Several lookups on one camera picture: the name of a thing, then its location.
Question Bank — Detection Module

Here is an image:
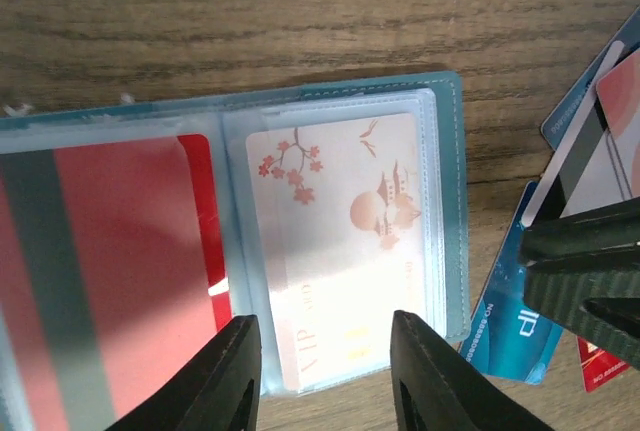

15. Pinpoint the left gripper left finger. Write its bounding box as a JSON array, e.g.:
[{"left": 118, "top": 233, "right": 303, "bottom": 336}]
[{"left": 110, "top": 315, "right": 262, "bottom": 431}]

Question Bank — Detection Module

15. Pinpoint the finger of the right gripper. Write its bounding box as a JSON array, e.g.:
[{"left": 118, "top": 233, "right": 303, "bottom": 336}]
[
  {"left": 518, "top": 198, "right": 639, "bottom": 271},
  {"left": 524, "top": 270, "right": 639, "bottom": 369}
]

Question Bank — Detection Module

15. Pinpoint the white card with red logo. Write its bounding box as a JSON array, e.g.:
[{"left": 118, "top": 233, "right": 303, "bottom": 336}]
[{"left": 246, "top": 113, "right": 433, "bottom": 393}]

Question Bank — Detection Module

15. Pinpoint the white card with black stripe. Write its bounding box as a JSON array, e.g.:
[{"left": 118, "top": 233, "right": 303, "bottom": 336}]
[{"left": 521, "top": 40, "right": 625, "bottom": 227}]

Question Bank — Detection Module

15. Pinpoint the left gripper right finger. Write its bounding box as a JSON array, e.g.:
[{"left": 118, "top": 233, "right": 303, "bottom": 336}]
[{"left": 390, "top": 310, "right": 550, "bottom": 431}]

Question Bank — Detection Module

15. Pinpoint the large red card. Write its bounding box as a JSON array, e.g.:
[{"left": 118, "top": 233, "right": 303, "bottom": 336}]
[{"left": 1, "top": 134, "right": 230, "bottom": 430}]

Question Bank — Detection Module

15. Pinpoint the teal leather card holder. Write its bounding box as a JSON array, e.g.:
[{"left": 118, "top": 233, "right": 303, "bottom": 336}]
[{"left": 0, "top": 70, "right": 471, "bottom": 431}]

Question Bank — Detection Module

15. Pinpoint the blue credit card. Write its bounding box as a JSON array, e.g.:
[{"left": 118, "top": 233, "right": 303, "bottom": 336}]
[{"left": 459, "top": 181, "right": 563, "bottom": 385}]

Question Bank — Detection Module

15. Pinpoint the dark red credit card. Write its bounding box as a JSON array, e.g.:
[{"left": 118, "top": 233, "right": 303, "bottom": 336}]
[{"left": 576, "top": 337, "right": 630, "bottom": 393}]

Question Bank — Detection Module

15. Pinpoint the dark grey credit card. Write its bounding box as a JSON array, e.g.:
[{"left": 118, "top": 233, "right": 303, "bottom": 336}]
[{"left": 540, "top": 8, "right": 639, "bottom": 150}]

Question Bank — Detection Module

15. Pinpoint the white card with red circle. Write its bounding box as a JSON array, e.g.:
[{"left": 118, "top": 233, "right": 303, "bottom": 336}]
[{"left": 559, "top": 48, "right": 640, "bottom": 220}]

